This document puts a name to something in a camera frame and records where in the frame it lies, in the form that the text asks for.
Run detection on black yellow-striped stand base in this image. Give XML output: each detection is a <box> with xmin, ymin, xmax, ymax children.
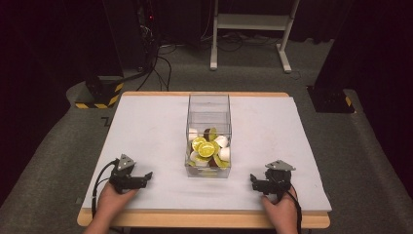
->
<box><xmin>74</xmin><ymin>75</ymin><xmax>126</xmax><ymax>110</ymax></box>

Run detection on dark equipment rack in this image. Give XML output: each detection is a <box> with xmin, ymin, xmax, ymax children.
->
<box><xmin>134</xmin><ymin>0</ymin><xmax>160</xmax><ymax>71</ymax></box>

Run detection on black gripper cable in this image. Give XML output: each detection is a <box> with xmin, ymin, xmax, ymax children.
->
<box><xmin>91</xmin><ymin>158</ymin><xmax>120</xmax><ymax>219</ymax></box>
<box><xmin>284</xmin><ymin>183</ymin><xmax>303</xmax><ymax>234</ymax></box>

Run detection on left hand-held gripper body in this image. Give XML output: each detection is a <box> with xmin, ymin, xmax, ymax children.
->
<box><xmin>109</xmin><ymin>153</ymin><xmax>146</xmax><ymax>195</ymax></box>

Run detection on white metal stand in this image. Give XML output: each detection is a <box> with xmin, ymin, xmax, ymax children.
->
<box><xmin>209</xmin><ymin>0</ymin><xmax>302</xmax><ymax>74</ymax></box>

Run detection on person's right hand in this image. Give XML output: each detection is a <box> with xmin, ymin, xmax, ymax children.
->
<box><xmin>261</xmin><ymin>187</ymin><xmax>299</xmax><ymax>228</ymax></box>

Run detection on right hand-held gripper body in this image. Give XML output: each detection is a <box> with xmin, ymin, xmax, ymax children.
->
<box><xmin>256</xmin><ymin>159</ymin><xmax>297</xmax><ymax>201</ymax></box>

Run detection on wooden table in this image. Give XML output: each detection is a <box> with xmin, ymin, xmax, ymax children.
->
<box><xmin>76</xmin><ymin>91</ymin><xmax>332</xmax><ymax>230</ymax></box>

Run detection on white table mat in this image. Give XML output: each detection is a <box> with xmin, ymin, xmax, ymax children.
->
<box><xmin>81</xmin><ymin>95</ymin><xmax>333</xmax><ymax>213</ymax></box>

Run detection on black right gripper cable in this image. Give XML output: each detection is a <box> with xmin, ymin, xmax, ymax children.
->
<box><xmin>284</xmin><ymin>183</ymin><xmax>303</xmax><ymax>234</ymax></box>

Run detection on person's left hand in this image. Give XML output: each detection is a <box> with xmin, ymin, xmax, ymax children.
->
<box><xmin>96</xmin><ymin>182</ymin><xmax>139</xmax><ymax>226</ymax></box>

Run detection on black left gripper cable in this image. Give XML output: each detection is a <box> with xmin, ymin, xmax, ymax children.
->
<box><xmin>91</xmin><ymin>158</ymin><xmax>120</xmax><ymax>219</ymax></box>

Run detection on black floor cables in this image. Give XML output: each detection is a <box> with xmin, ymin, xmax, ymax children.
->
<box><xmin>135</xmin><ymin>43</ymin><xmax>178</xmax><ymax>93</ymax></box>

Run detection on pile of green-lidded white capsules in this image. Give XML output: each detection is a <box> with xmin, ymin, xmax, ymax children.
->
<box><xmin>187</xmin><ymin>127</ymin><xmax>232</xmax><ymax>170</ymax></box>

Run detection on clear plastic box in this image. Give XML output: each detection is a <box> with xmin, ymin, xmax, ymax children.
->
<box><xmin>184</xmin><ymin>93</ymin><xmax>233</xmax><ymax>179</ymax></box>

